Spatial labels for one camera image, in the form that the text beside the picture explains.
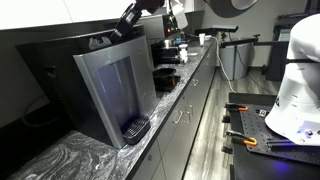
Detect grey trash bin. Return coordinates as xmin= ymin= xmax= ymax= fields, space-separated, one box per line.
xmin=219 ymin=42 xmax=255 ymax=82

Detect black camera on stand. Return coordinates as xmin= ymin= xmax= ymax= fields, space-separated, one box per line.
xmin=194 ymin=24 xmax=262 ymax=50

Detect black white marker tag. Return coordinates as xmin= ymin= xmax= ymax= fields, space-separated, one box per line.
xmin=258 ymin=108 xmax=270 ymax=118

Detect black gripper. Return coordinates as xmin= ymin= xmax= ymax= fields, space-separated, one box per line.
xmin=108 ymin=3 xmax=144 ymax=44

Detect black control box with display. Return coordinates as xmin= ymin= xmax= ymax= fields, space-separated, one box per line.
xmin=162 ymin=13 xmax=183 ymax=38

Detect silver black water dispenser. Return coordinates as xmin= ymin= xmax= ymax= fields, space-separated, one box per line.
xmin=14 ymin=23 xmax=159 ymax=150

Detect black power cable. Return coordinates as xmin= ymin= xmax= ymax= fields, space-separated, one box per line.
xmin=21 ymin=94 xmax=61 ymax=129

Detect black coffee machine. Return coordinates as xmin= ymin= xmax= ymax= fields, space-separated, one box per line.
xmin=150 ymin=39 xmax=183 ymax=68

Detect white plastic bottle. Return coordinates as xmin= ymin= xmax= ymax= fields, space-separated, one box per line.
xmin=178 ymin=43 xmax=190 ymax=64

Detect black robot cart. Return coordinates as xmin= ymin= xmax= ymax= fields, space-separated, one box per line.
xmin=228 ymin=92 xmax=320 ymax=180

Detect small white cup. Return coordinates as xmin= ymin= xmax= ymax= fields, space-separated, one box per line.
xmin=198 ymin=33 xmax=207 ymax=46

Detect white cable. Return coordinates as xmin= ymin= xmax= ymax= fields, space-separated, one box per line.
xmin=189 ymin=33 xmax=238 ymax=94

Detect black round cup tray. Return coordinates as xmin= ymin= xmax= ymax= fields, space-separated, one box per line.
xmin=152 ymin=67 xmax=182 ymax=93

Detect black dispenser drip tray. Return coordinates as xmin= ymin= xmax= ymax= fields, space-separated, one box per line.
xmin=120 ymin=114 xmax=152 ymax=146

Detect grey base cabinets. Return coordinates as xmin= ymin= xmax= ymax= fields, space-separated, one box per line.
xmin=128 ymin=39 xmax=218 ymax=180

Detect black clamp with orange handle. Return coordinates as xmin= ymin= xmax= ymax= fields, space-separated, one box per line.
xmin=221 ymin=129 xmax=259 ymax=155
xmin=222 ymin=102 xmax=250 ymax=124

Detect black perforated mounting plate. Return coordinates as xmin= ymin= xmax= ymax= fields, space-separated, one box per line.
xmin=239 ymin=104 xmax=320 ymax=166

